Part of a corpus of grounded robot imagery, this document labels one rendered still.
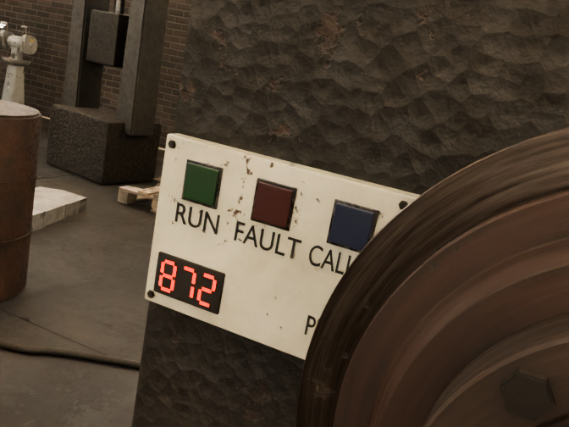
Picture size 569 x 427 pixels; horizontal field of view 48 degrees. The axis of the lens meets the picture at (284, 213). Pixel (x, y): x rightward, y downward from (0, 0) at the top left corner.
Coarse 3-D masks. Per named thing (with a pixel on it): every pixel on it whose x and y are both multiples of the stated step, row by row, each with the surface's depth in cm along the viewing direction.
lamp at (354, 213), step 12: (336, 204) 58; (336, 216) 58; (348, 216) 57; (360, 216) 57; (372, 216) 56; (336, 228) 58; (348, 228) 57; (360, 228) 57; (336, 240) 58; (348, 240) 58; (360, 240) 57
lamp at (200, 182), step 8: (192, 168) 63; (200, 168) 63; (208, 168) 63; (192, 176) 64; (200, 176) 63; (208, 176) 63; (216, 176) 62; (192, 184) 64; (200, 184) 63; (208, 184) 63; (216, 184) 63; (184, 192) 64; (192, 192) 64; (200, 192) 64; (208, 192) 63; (200, 200) 64; (208, 200) 63
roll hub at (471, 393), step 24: (528, 336) 34; (552, 336) 32; (480, 360) 36; (504, 360) 32; (528, 360) 32; (552, 360) 31; (456, 384) 35; (480, 384) 33; (552, 384) 31; (432, 408) 38; (456, 408) 34; (480, 408) 33; (504, 408) 33; (552, 408) 32
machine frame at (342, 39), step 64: (192, 0) 64; (256, 0) 61; (320, 0) 58; (384, 0) 56; (448, 0) 54; (512, 0) 51; (192, 64) 65; (256, 64) 62; (320, 64) 59; (384, 64) 57; (448, 64) 54; (512, 64) 52; (192, 128) 66; (256, 128) 63; (320, 128) 60; (384, 128) 57; (448, 128) 55; (512, 128) 53; (192, 320) 69; (192, 384) 70; (256, 384) 67
